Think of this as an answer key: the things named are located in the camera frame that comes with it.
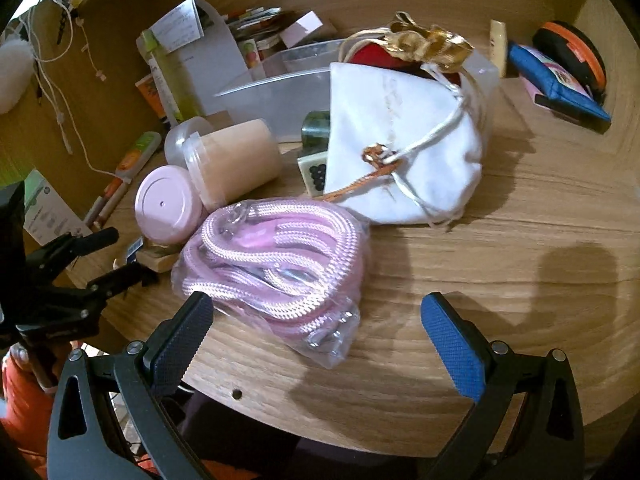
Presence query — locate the clear plastic bin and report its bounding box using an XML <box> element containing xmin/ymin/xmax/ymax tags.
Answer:
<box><xmin>215</xmin><ymin>37</ymin><xmax>503</xmax><ymax>143</ymax></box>

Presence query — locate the pink rope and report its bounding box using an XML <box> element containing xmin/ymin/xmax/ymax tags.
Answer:
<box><xmin>171</xmin><ymin>200</ymin><xmax>372</xmax><ymax>370</ymax></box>

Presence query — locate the wooden block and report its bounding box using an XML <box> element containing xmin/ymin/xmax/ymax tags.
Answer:
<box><xmin>114</xmin><ymin>240</ymin><xmax>186</xmax><ymax>275</ymax></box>

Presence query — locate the fruit print box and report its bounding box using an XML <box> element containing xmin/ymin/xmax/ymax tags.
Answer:
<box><xmin>240</xmin><ymin>35</ymin><xmax>281</xmax><ymax>68</ymax></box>

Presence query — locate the stack of books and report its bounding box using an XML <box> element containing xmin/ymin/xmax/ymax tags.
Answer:
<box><xmin>225</xmin><ymin>7</ymin><xmax>283</xmax><ymax>41</ymax></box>

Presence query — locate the person's left forearm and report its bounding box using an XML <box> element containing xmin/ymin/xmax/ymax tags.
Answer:
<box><xmin>0</xmin><ymin>360</ymin><xmax>66</xmax><ymax>480</ymax></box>

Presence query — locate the gold foil wrapper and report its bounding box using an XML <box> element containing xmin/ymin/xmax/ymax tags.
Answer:
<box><xmin>382</xmin><ymin>11</ymin><xmax>475</xmax><ymax>68</ymax></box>

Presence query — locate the red box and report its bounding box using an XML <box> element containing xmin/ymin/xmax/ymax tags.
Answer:
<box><xmin>347</xmin><ymin>42</ymin><xmax>426</xmax><ymax>78</ymax></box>

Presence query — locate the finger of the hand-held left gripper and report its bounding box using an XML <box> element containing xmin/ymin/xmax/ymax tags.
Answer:
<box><xmin>87</xmin><ymin>260</ymin><xmax>158</xmax><ymax>306</ymax></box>
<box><xmin>25</xmin><ymin>226</ymin><xmax>120</xmax><ymax>271</ymax></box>

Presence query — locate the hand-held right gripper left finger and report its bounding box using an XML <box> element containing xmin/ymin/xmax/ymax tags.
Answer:
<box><xmin>47</xmin><ymin>291</ymin><xmax>215</xmax><ymax>480</ymax></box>

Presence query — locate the translucent white round container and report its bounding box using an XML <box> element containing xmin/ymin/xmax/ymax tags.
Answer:
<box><xmin>164</xmin><ymin>116</ymin><xmax>216</xmax><ymax>168</ymax></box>

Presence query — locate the wooden desktop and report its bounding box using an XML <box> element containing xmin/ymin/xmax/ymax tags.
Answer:
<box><xmin>65</xmin><ymin>10</ymin><xmax>640</xmax><ymax>461</ymax></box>

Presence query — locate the clear tape roll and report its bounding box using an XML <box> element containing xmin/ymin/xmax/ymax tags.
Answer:
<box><xmin>183</xmin><ymin>118</ymin><xmax>283</xmax><ymax>211</ymax></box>

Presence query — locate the green bottle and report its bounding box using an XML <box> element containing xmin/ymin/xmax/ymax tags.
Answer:
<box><xmin>137</xmin><ymin>30</ymin><xmax>201</xmax><ymax>126</ymax></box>

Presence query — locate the pink round jar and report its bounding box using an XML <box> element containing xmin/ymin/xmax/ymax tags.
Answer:
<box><xmin>135</xmin><ymin>166</ymin><xmax>206</xmax><ymax>245</ymax></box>

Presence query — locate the mahjong tile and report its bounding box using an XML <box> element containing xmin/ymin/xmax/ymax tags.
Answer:
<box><xmin>297</xmin><ymin>149</ymin><xmax>328</xmax><ymax>197</ymax></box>

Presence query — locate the white marker pen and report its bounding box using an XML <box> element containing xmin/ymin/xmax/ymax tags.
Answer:
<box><xmin>92</xmin><ymin>185</ymin><xmax>133</xmax><ymax>231</ymax></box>
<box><xmin>82</xmin><ymin>177</ymin><xmax>126</xmax><ymax>226</ymax></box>

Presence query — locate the orange green snack packet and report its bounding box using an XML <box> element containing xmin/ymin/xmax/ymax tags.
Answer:
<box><xmin>114</xmin><ymin>131</ymin><xmax>162</xmax><ymax>181</ymax></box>

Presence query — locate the white paper pad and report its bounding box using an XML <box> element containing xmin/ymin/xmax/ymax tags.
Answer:
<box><xmin>190</xmin><ymin>0</ymin><xmax>251</xmax><ymax>116</ymax></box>

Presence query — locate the dark green cylinder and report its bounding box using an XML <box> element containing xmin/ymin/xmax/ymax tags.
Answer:
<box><xmin>301</xmin><ymin>110</ymin><xmax>331</xmax><ymax>153</ymax></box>

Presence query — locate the white cable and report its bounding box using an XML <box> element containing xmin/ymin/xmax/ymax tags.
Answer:
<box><xmin>27</xmin><ymin>5</ymin><xmax>123</xmax><ymax>181</ymax></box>

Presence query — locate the blue zip pouch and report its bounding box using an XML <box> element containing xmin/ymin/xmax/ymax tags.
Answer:
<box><xmin>507</xmin><ymin>42</ymin><xmax>613</xmax><ymax>123</ymax></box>

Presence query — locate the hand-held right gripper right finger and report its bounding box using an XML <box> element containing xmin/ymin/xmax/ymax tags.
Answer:
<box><xmin>421</xmin><ymin>291</ymin><xmax>585</xmax><ymax>480</ymax></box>

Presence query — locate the orange and black case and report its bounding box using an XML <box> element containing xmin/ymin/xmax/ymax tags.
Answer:
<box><xmin>531</xmin><ymin>21</ymin><xmax>608</xmax><ymax>98</ymax></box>

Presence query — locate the white and green printed box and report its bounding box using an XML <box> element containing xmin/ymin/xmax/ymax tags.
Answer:
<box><xmin>22</xmin><ymin>170</ymin><xmax>93</xmax><ymax>248</ymax></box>

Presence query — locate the person's left hand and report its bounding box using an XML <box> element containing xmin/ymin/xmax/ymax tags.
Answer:
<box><xmin>0</xmin><ymin>342</ymin><xmax>61</xmax><ymax>391</ymax></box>

